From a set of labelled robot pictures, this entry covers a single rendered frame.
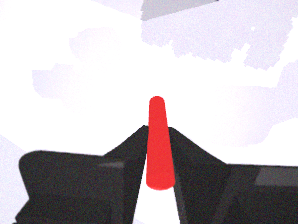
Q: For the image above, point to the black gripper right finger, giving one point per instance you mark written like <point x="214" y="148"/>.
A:
<point x="205" y="185"/>

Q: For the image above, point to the red peg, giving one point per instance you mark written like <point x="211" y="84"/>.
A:
<point x="159" y="169"/>

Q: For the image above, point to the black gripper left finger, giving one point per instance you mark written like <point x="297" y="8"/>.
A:
<point x="115" y="176"/>

